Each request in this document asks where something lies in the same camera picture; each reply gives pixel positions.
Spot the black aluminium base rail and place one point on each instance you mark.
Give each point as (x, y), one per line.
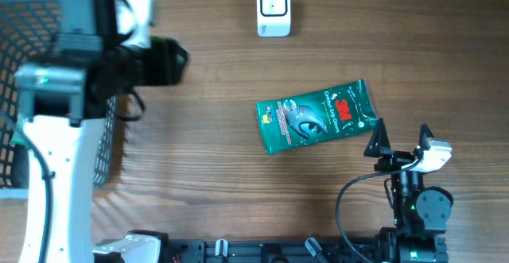
(310, 250)

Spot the grey plastic shopping basket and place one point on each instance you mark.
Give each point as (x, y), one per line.
(24, 28)

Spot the green 3M gloves package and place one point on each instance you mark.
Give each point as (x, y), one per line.
(333, 113)

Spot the green lid plastic jar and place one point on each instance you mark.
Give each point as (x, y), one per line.
(171, 59)

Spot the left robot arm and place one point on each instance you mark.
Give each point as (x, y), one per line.
(61, 170)

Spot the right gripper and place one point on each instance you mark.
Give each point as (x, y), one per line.
(374, 150)

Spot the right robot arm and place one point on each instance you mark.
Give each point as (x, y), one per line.
(420, 212)

